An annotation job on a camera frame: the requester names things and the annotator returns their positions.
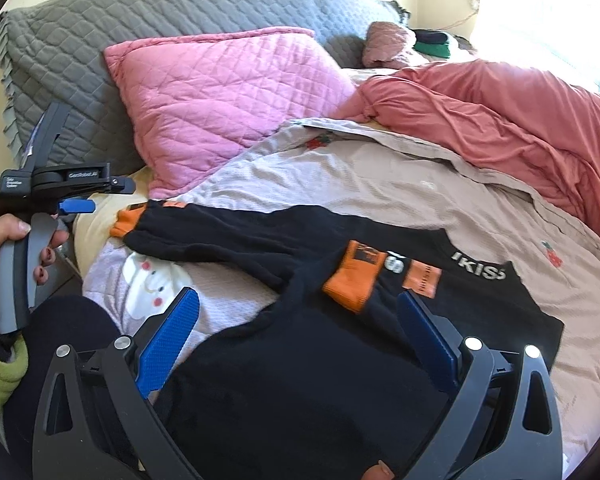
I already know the green folded cloth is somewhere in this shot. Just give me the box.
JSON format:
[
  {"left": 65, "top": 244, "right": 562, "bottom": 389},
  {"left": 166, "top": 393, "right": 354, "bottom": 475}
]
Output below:
[{"left": 412, "top": 32, "right": 453, "bottom": 58}]

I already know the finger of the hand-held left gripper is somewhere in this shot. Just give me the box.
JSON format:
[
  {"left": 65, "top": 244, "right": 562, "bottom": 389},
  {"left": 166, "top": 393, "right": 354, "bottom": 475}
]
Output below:
[
  {"left": 56, "top": 198, "right": 96, "bottom": 215},
  {"left": 33, "top": 162, "right": 137, "bottom": 197}
]

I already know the person's right hand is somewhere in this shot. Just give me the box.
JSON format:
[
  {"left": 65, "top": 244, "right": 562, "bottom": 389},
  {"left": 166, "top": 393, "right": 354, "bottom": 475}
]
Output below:
[{"left": 364, "top": 460, "right": 397, "bottom": 480}]

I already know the black sweater with orange cuffs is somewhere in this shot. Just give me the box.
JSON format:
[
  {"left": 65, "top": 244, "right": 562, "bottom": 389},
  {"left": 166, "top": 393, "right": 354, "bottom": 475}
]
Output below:
[{"left": 110, "top": 199, "right": 566, "bottom": 480}]

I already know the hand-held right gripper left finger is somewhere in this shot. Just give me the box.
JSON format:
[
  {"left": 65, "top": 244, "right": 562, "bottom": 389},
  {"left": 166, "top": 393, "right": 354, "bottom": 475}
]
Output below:
[{"left": 32, "top": 287, "right": 201, "bottom": 480}]

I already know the lavender cartoon print sheet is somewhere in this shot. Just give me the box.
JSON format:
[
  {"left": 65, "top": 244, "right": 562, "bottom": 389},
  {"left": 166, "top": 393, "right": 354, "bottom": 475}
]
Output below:
[{"left": 82, "top": 237, "right": 281, "bottom": 361}]

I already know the dusty pink quilted pillow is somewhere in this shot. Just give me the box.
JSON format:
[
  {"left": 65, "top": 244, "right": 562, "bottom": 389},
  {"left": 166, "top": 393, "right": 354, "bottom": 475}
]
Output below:
[{"left": 362, "top": 21, "right": 431, "bottom": 67}]

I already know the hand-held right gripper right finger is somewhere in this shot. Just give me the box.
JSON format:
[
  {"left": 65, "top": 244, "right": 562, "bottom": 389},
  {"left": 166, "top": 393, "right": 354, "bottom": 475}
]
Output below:
[{"left": 397, "top": 290, "right": 564, "bottom": 480}]

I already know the person's left hand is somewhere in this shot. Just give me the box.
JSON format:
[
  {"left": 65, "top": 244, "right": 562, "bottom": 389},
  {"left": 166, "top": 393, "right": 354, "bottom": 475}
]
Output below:
[{"left": 0, "top": 213, "right": 69, "bottom": 307}]

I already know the beige strawberry print blanket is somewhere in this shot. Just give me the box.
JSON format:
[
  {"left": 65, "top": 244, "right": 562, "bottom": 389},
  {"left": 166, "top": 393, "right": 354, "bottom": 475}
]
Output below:
[{"left": 175, "top": 117, "right": 600, "bottom": 476}]

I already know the salmon pink blanket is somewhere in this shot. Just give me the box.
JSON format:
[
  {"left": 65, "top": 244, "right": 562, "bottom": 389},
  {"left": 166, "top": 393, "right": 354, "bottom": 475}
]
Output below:
[{"left": 334, "top": 59, "right": 600, "bottom": 261}]

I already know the dark folded cloth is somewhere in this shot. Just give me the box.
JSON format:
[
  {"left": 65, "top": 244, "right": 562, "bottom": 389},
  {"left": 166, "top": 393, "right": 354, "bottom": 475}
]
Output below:
[{"left": 411, "top": 28, "right": 476, "bottom": 53}]

